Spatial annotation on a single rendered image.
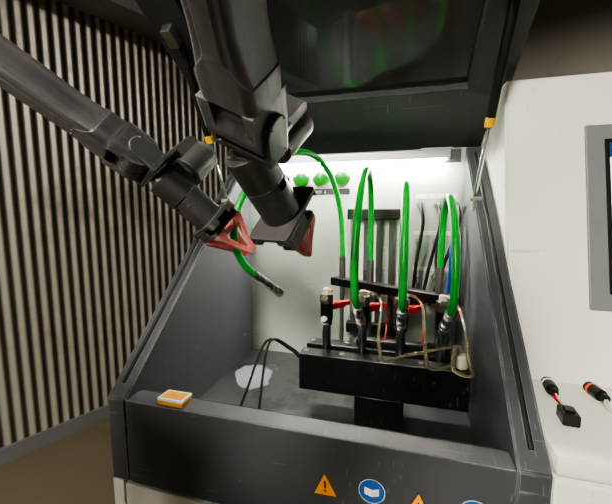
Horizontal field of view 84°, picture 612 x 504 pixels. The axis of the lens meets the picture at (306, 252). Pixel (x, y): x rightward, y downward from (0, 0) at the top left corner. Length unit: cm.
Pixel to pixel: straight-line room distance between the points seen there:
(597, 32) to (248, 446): 310
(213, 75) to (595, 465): 61
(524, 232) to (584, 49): 249
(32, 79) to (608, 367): 102
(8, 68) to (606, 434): 96
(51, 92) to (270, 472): 66
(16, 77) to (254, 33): 42
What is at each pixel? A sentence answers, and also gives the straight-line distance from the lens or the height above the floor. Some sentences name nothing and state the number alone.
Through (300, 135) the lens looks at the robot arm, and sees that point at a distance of 46.
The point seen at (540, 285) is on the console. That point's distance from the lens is 78.
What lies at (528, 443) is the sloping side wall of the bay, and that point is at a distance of 60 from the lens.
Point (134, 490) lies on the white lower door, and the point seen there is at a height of 78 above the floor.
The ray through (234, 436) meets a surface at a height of 92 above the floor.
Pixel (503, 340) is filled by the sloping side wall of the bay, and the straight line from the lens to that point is 66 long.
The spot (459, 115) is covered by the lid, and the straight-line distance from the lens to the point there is 97.
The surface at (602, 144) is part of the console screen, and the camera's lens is 87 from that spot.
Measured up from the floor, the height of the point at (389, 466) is 92.
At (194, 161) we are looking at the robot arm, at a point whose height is 137.
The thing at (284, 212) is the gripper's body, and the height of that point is 128.
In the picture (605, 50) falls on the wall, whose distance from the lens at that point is 319.
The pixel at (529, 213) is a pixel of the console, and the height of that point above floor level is 128.
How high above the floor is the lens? 128
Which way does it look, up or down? 7 degrees down
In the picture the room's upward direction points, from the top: straight up
